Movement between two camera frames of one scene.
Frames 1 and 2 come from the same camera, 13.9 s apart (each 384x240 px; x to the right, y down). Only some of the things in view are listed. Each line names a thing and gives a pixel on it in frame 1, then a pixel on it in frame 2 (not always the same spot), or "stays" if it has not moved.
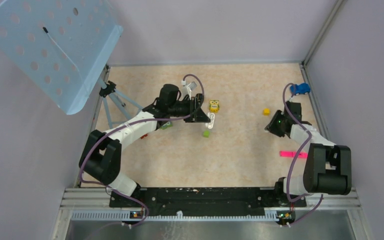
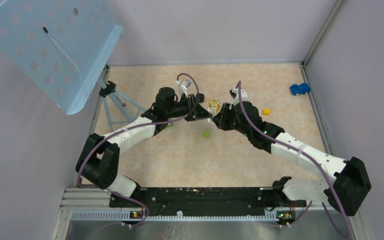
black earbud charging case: (200, 97) stays
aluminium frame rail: (87, 204) stays
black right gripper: (271, 127) -> (220, 119)
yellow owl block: (214, 106) stays
